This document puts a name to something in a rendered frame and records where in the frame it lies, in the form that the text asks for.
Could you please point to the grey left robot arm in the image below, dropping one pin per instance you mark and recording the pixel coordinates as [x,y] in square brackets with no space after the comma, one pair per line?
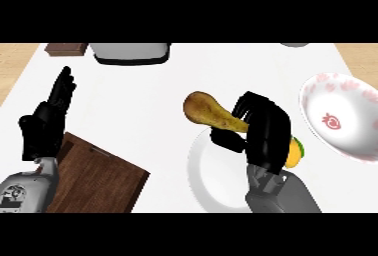
[29,190]

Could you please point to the small brown wooden block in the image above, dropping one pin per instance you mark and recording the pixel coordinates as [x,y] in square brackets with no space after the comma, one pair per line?
[66,49]

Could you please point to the grey round object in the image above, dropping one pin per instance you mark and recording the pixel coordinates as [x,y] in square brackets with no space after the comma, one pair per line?
[293,44]

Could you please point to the brown wooden cutting board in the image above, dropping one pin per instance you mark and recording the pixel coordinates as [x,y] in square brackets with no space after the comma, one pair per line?
[93,180]

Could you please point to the white bowl with red print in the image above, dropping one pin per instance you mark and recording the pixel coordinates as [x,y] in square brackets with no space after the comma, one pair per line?
[344,123]

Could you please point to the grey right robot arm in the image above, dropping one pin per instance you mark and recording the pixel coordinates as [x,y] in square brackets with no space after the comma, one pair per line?
[280,193]

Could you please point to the yellow and green fruit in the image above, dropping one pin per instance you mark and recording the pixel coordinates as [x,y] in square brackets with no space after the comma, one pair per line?
[293,154]

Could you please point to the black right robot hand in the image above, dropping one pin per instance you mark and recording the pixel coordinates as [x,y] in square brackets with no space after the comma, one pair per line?
[265,133]

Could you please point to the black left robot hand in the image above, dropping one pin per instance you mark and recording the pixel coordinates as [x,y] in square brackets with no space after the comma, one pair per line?
[44,123]

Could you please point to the brown yellow pear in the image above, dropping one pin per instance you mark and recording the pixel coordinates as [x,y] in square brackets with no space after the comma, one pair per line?
[211,111]

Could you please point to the white and black appliance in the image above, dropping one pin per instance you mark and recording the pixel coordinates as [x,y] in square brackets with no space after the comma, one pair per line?
[129,53]

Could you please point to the white round plate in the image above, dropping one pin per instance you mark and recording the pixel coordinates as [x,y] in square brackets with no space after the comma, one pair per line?
[215,176]

